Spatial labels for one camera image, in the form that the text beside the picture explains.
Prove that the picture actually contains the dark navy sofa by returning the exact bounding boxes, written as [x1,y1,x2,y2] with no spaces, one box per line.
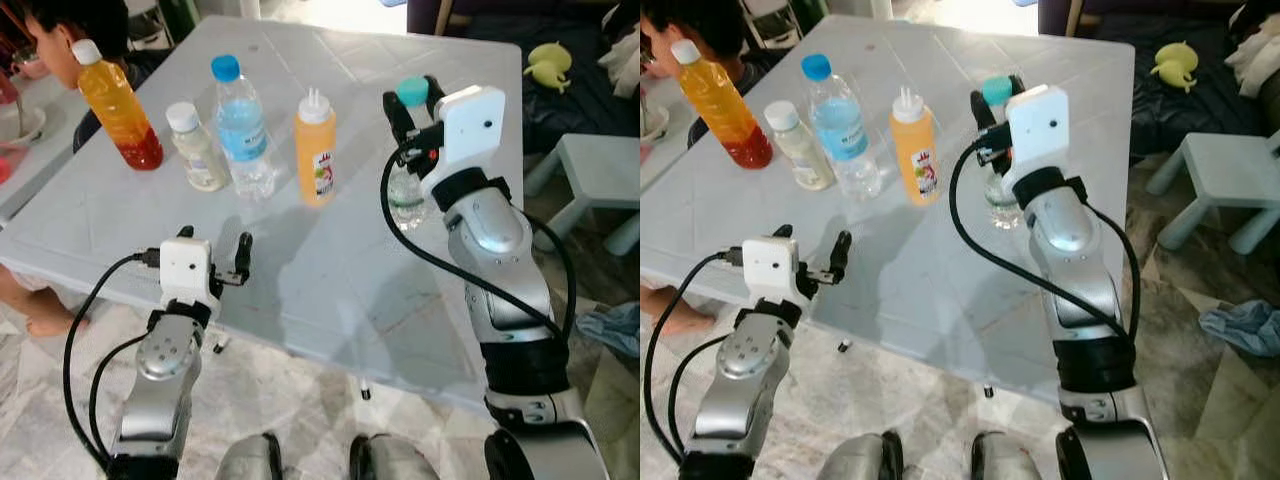
[1035,0,1280,156]
[405,0,641,156]

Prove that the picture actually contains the grey robot leg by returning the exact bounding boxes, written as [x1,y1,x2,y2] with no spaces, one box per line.
[970,431,1053,480]
[815,430,906,480]
[349,433,443,480]
[213,432,284,480]

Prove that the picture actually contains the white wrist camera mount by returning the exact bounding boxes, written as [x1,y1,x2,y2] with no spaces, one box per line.
[740,236,806,306]
[1003,84,1071,196]
[420,84,508,201]
[158,237,221,309]

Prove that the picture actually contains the orange red juice bottle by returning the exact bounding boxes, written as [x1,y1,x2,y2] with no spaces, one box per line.
[72,38,165,172]
[670,38,774,171]

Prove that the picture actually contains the long black left arm cable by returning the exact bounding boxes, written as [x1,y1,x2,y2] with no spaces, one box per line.
[643,248,746,469]
[62,250,163,471]

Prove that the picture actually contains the green plush toy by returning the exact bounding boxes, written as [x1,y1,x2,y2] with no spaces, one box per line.
[1150,41,1201,94]
[524,41,574,94]

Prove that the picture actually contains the orange squeeze bottle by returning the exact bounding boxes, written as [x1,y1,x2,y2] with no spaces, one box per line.
[889,85,943,208]
[294,87,339,208]

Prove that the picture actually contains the water bottle blue cap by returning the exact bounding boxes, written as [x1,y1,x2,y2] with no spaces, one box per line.
[801,53,884,203]
[210,54,278,203]

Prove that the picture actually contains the small cream bottle white cap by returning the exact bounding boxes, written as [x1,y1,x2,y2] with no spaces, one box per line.
[165,101,230,193]
[764,100,836,192]

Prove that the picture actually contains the clear bottle teal cap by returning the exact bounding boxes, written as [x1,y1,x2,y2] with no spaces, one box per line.
[386,76,441,233]
[978,75,1028,233]

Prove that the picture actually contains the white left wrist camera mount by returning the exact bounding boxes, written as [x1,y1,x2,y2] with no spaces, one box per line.
[740,236,806,306]
[158,237,221,309]

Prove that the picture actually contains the crumpled blue-grey cloth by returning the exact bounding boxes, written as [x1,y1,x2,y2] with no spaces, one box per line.
[575,302,641,361]
[1198,300,1280,359]

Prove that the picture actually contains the short black left arm cable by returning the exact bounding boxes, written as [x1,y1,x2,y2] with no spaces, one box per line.
[666,333,734,456]
[88,333,151,461]

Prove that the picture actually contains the pale blue plastic stool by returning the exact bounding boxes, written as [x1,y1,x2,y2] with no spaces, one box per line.
[1145,130,1280,256]
[523,133,641,258]

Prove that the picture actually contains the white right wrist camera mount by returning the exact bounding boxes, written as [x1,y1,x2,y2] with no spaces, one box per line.
[420,84,508,201]
[1003,84,1071,196]

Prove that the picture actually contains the grey robot right leg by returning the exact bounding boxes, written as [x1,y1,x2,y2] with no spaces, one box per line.
[349,433,443,480]
[970,431,1053,480]

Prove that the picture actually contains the short black arm cable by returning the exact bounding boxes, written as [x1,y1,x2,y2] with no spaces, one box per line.
[512,200,579,346]
[88,333,151,461]
[666,333,734,456]
[1085,200,1141,341]

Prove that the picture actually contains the dark-haired child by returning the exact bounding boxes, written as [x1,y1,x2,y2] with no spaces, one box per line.
[0,0,173,338]
[640,0,761,338]

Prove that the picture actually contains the crumpled white cloth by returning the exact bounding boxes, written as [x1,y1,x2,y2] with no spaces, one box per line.
[1225,20,1280,101]

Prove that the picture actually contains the grey robot left leg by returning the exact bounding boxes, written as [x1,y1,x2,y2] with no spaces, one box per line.
[213,432,284,480]
[815,430,906,480]

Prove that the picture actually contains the short black right arm cable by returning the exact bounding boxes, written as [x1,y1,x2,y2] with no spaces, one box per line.
[1085,200,1141,341]
[512,200,579,346]

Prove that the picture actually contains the pale grey plastic table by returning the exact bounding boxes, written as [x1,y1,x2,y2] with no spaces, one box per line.
[0,15,526,413]
[640,15,1136,406]

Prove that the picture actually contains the white bowl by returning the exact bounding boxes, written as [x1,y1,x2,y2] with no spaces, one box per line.
[640,100,671,146]
[0,100,46,151]

